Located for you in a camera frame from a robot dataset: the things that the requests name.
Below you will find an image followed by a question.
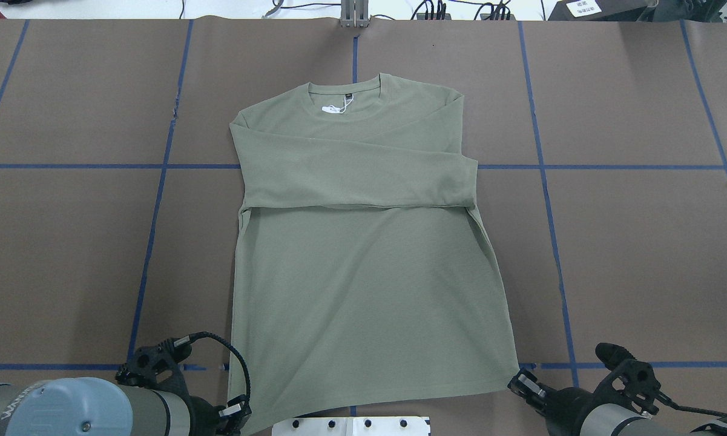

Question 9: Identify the white shirt price tag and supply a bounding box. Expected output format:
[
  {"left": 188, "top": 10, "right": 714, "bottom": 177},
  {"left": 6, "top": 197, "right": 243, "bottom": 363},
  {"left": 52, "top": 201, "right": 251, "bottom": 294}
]
[{"left": 321, "top": 93, "right": 354, "bottom": 114}]

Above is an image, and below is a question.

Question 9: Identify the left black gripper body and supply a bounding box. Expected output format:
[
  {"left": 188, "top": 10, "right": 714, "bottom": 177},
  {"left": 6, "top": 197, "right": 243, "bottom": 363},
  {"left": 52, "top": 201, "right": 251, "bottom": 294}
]
[{"left": 185, "top": 395, "right": 229, "bottom": 435}]

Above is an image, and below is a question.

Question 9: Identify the black box with label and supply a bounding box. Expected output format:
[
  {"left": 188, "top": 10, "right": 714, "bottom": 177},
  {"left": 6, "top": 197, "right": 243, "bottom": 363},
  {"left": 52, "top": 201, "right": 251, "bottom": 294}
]
[{"left": 547, "top": 1, "right": 659, "bottom": 22}]

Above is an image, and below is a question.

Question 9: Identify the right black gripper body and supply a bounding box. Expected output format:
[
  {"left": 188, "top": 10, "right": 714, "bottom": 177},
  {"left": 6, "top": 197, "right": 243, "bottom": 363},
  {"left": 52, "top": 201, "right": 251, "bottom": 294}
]
[{"left": 542, "top": 388, "right": 599, "bottom": 435}]

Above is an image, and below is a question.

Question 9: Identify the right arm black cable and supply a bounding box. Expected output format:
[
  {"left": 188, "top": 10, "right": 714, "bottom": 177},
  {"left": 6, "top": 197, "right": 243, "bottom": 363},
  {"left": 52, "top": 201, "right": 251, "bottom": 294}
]
[{"left": 657, "top": 391, "right": 727, "bottom": 424}]

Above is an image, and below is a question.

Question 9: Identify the olive green long-sleeve shirt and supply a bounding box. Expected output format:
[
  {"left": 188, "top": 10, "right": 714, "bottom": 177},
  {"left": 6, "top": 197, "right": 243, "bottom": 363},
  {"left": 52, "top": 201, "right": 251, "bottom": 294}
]
[{"left": 230, "top": 73, "right": 519, "bottom": 435}]

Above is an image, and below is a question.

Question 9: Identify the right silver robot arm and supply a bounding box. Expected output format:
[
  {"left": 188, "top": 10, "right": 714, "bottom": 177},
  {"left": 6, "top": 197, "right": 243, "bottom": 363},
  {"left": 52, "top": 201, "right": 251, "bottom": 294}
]
[{"left": 507, "top": 358, "right": 727, "bottom": 435}]

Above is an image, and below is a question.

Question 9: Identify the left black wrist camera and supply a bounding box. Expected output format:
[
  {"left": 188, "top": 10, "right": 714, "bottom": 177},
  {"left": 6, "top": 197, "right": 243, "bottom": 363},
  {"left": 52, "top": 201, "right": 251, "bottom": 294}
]
[{"left": 115, "top": 337, "right": 192, "bottom": 397}]

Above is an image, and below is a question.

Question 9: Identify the aluminium frame post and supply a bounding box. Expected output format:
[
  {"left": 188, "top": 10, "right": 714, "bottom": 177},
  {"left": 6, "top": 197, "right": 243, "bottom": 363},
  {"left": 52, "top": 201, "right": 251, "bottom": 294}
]
[{"left": 339, "top": 0, "right": 370, "bottom": 28}]

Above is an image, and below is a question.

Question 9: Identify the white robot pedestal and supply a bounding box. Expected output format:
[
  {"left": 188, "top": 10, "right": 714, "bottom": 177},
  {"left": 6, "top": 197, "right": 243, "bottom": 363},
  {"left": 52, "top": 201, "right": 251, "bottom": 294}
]
[{"left": 271, "top": 416, "right": 432, "bottom": 435}]

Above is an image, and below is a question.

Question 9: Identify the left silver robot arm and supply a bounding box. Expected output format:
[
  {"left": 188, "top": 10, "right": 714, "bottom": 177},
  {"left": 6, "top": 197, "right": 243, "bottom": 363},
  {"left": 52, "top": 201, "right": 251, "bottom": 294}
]
[{"left": 0, "top": 377, "right": 251, "bottom": 435}]

